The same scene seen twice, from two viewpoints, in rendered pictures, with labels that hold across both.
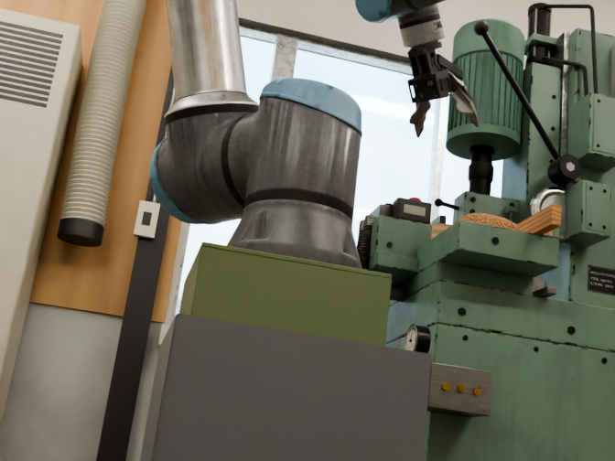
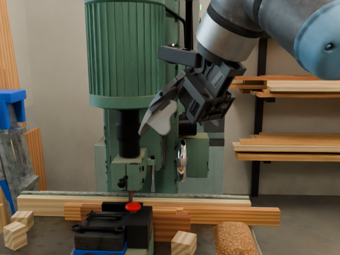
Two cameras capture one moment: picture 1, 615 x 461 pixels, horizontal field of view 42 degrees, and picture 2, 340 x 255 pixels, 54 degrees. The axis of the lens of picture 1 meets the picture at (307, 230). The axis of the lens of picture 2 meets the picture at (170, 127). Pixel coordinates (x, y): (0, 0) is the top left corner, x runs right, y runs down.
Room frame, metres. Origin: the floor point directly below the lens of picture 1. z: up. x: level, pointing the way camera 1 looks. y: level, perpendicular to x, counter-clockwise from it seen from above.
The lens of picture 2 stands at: (1.51, 0.33, 1.31)
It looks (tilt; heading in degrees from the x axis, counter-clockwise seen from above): 12 degrees down; 284
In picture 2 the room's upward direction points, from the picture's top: straight up
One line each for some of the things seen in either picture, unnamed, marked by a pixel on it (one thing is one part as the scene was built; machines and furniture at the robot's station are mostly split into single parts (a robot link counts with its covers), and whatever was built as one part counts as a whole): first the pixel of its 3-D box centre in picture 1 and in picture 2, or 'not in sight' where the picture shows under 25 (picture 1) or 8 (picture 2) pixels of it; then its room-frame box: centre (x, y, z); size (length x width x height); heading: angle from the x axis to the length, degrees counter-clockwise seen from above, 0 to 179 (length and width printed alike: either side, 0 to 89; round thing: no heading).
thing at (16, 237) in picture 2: not in sight; (15, 235); (1.99, -0.23, 0.92); 0.04 x 0.03 x 0.05; 162
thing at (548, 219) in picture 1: (494, 249); (170, 214); (1.69, -0.41, 0.92); 0.54 x 0.02 x 0.04; 11
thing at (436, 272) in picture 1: (447, 296); not in sight; (1.78, -0.33, 0.82); 0.40 x 0.21 x 0.04; 11
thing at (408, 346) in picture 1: (419, 347); not in sight; (1.49, -0.23, 0.65); 0.06 x 0.04 x 0.08; 11
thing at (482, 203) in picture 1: (486, 216); (132, 170); (1.79, -0.41, 1.03); 0.14 x 0.07 x 0.09; 101
